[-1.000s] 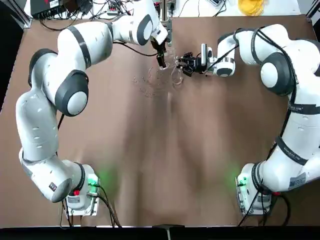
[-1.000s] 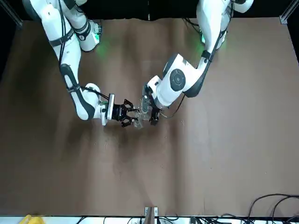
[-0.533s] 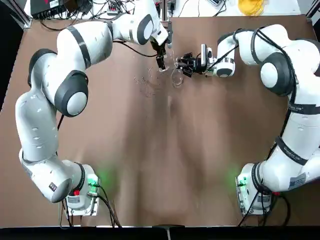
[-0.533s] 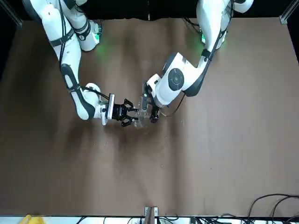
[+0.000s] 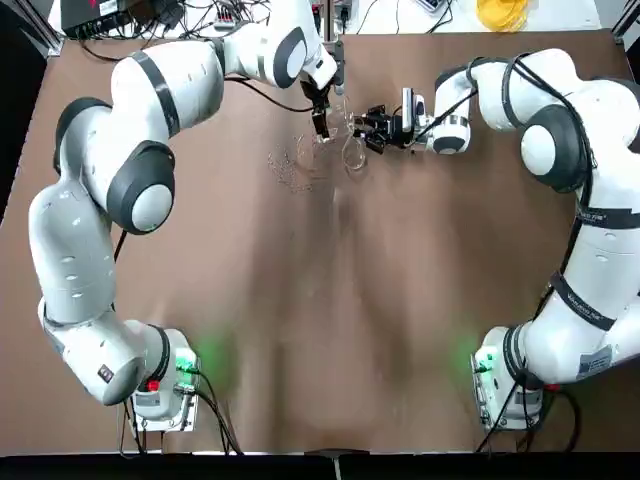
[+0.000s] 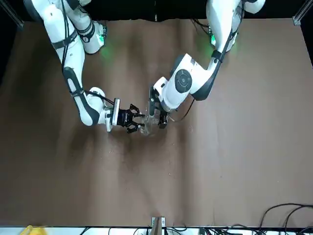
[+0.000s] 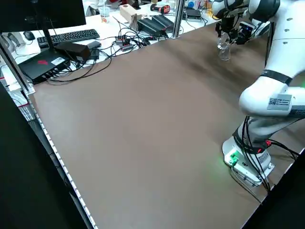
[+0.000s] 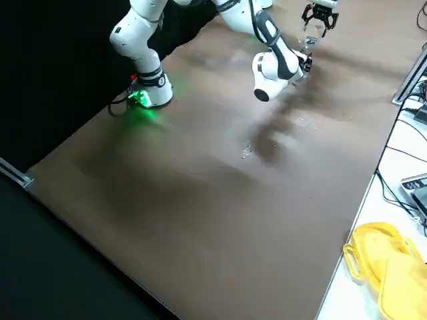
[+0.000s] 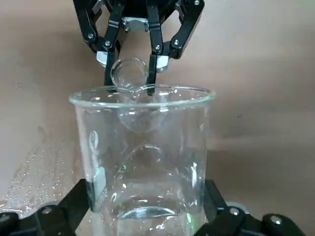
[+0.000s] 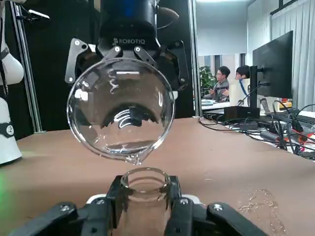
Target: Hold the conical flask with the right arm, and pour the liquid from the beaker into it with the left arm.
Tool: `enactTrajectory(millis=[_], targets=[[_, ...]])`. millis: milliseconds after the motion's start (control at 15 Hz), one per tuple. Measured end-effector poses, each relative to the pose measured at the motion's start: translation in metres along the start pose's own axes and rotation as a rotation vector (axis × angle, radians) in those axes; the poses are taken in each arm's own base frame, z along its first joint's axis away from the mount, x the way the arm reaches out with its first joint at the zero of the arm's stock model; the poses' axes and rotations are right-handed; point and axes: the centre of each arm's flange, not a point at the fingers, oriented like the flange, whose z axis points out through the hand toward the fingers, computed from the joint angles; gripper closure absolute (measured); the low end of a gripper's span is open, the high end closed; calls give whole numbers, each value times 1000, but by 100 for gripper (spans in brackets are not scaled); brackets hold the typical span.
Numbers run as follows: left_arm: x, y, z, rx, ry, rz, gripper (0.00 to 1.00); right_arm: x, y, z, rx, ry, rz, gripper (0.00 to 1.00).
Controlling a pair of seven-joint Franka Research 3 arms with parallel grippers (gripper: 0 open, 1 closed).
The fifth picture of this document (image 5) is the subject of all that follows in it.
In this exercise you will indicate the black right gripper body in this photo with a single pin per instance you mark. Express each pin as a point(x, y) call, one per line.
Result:
point(400, 131)

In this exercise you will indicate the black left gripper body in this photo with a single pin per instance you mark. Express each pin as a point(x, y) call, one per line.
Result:
point(316, 97)

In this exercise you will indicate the clear glass beaker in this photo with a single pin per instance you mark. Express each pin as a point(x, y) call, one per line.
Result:
point(340, 117)

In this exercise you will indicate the clear glass conical flask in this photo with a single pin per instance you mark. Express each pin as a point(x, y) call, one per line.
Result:
point(355, 155)

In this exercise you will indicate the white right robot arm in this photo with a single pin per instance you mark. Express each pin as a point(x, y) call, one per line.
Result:
point(600, 250)

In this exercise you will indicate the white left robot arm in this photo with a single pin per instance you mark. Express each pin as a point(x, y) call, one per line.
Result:
point(75, 250)

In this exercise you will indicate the grey usb hub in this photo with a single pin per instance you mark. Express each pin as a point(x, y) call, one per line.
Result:
point(225, 20)

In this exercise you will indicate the grey digital scale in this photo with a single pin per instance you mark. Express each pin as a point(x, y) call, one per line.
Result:
point(435, 4)

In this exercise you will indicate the yellow plastic bag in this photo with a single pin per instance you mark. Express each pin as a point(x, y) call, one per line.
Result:
point(500, 15)

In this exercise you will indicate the black power brick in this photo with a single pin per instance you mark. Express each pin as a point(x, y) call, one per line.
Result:
point(172, 15)

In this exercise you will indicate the black box with red logo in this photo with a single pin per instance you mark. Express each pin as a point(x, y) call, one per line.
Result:
point(95, 17)

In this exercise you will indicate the aluminium camera post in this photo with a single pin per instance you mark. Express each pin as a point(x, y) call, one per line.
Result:
point(331, 20)

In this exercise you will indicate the aluminium frame rail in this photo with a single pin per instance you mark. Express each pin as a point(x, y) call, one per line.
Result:
point(625, 17)

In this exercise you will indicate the aluminium frame post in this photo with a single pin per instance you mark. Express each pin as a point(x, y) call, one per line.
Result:
point(50, 30)

